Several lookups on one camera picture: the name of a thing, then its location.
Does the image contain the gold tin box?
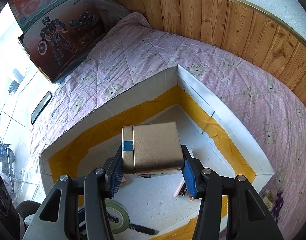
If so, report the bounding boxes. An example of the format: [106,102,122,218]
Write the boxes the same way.
[121,122,184,178]

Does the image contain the robot toy box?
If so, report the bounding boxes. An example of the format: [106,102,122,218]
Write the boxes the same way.
[19,0,105,82]

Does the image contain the black marker pen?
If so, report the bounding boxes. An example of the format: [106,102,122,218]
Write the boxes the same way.
[108,214,159,235]

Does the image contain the black phone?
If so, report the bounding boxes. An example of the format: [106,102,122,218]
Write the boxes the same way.
[31,91,52,125]

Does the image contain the wooden wall panelling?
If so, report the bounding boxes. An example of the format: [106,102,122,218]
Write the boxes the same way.
[114,0,306,106]

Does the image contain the dark tape roll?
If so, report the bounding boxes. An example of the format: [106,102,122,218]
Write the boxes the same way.
[105,198,130,234]

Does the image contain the purple action figure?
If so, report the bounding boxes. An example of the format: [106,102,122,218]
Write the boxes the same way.
[270,189,284,224]

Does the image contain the cream tissue pack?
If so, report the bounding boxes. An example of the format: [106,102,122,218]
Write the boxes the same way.
[260,190,275,212]

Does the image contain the white cardboard box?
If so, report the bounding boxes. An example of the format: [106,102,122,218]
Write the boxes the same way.
[39,66,274,239]

